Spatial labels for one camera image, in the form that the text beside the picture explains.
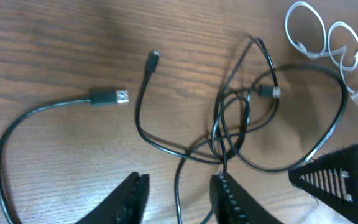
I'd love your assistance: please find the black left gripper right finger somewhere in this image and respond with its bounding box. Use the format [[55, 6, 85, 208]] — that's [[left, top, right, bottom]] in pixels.
[[209, 172, 281, 224]]

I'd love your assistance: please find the white USB cable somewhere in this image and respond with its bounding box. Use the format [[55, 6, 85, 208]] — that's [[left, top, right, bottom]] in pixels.
[[284, 1, 358, 95]]

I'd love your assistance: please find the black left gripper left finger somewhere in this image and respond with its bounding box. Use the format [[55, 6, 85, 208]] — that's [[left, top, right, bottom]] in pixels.
[[77, 172, 150, 224]]

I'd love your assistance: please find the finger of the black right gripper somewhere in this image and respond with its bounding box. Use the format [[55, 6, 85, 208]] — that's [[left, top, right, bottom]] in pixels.
[[288, 143, 358, 223]]

